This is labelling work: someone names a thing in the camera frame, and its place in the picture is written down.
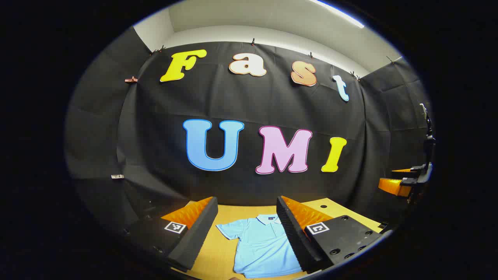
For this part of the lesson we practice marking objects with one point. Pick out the copper backdrop clip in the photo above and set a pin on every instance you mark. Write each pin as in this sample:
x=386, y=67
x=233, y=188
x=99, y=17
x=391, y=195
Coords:
x=131, y=79

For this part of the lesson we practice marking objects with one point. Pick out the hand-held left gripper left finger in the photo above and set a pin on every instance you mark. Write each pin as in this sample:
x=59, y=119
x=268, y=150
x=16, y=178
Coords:
x=200, y=233

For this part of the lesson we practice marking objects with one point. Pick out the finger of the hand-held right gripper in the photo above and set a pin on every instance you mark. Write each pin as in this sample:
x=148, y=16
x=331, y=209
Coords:
x=395, y=186
x=404, y=170

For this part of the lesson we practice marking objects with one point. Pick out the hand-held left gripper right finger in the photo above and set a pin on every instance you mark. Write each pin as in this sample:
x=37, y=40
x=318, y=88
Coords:
x=295, y=237

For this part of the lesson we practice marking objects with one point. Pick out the light blue T-shirt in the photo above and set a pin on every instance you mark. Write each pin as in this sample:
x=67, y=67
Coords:
x=260, y=249

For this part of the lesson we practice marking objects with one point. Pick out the black backdrop cloth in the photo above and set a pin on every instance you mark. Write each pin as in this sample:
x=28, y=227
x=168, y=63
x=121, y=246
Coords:
x=253, y=101

